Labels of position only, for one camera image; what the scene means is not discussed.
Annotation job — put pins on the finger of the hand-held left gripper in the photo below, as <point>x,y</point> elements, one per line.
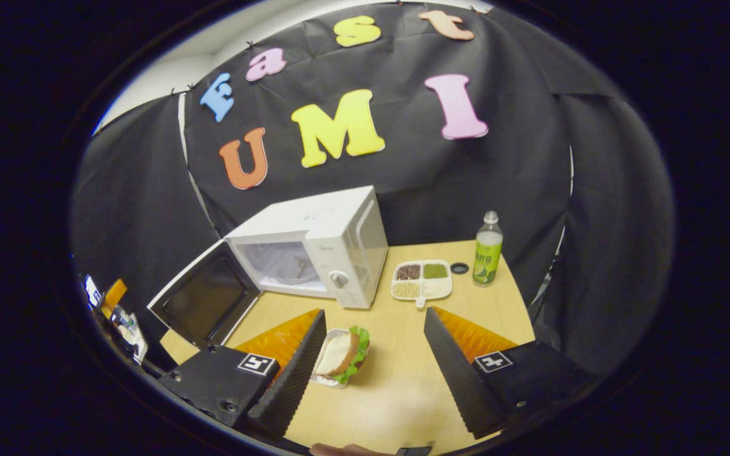
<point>113,296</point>

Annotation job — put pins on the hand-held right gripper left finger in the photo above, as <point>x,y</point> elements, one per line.
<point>289,389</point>

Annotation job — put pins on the white divided plate with grains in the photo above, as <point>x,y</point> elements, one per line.
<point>422,282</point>

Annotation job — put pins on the small white square tray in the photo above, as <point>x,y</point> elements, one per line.
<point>322,379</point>

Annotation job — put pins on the small black cap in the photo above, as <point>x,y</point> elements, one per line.
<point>453,268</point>

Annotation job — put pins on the sandwich with lettuce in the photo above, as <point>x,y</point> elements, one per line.
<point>339,351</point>

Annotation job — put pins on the black backdrop cloth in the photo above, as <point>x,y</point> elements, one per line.
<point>498,158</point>

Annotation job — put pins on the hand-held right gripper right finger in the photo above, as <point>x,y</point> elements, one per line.
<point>460,380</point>

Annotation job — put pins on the green label drink bottle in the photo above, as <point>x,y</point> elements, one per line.
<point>487,256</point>

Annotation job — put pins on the white microwave oven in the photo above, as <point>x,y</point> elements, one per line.
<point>333,221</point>

